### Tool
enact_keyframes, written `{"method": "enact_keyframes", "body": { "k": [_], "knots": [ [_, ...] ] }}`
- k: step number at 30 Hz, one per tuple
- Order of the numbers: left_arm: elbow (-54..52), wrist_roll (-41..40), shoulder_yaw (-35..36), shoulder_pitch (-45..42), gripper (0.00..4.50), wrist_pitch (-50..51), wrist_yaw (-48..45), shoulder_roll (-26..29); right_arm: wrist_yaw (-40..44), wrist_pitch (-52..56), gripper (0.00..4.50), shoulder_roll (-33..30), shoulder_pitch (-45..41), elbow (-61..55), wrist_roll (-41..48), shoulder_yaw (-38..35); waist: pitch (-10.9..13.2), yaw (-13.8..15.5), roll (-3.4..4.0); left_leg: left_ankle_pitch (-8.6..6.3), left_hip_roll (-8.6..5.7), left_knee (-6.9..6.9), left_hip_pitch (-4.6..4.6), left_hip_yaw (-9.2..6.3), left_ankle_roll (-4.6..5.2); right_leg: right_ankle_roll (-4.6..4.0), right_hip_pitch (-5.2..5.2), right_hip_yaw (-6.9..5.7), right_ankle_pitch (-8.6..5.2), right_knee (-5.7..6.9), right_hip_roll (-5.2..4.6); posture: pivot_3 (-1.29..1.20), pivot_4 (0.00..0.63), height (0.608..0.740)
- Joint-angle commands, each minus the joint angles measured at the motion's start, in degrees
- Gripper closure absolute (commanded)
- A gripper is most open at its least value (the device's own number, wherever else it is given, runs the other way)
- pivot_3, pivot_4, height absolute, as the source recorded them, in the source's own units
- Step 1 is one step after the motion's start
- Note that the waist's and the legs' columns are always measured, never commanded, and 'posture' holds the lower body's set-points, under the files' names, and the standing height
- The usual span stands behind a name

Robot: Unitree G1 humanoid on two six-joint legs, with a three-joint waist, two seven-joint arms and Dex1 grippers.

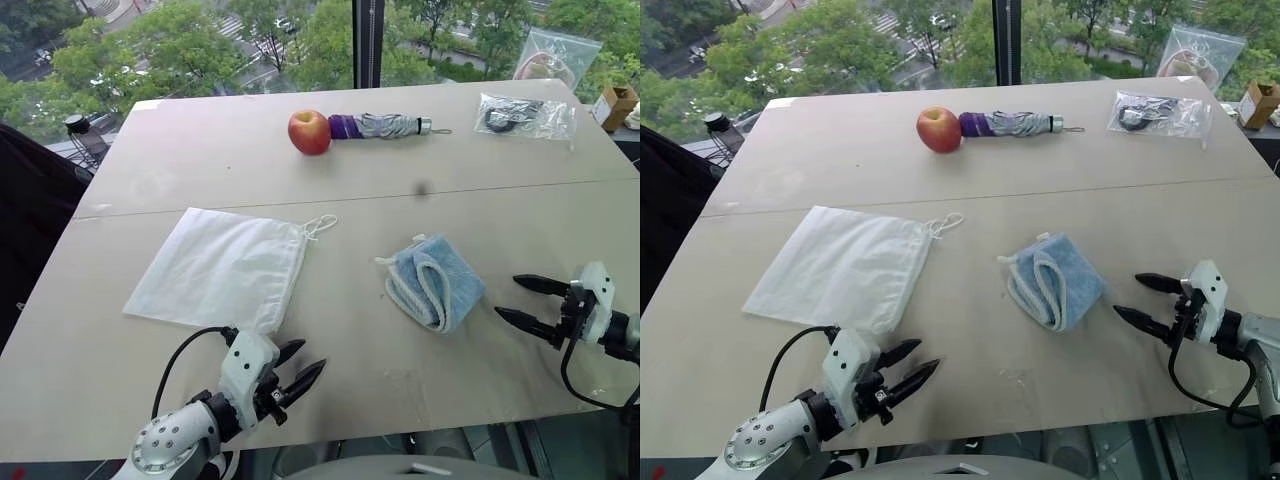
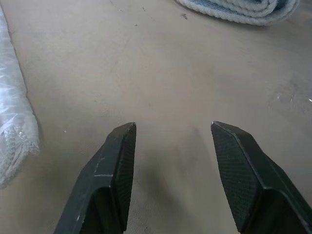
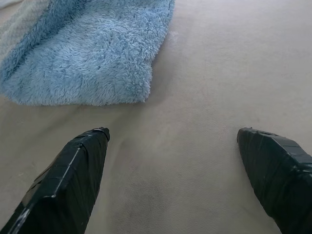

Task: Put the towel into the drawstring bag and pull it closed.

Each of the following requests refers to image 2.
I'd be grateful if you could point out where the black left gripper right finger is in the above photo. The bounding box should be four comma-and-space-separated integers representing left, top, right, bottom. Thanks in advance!
210, 120, 312, 234

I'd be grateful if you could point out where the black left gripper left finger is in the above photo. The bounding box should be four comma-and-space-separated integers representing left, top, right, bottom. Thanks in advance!
52, 122, 137, 234

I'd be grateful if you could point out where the clear plastic wrapper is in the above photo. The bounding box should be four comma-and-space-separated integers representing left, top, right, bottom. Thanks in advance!
269, 81, 312, 115

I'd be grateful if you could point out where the white towel in plastic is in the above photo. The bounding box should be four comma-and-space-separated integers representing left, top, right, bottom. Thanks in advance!
0, 4, 41, 190

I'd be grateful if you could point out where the light blue folded towel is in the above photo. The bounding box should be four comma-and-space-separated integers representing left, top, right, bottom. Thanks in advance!
174, 0, 301, 26

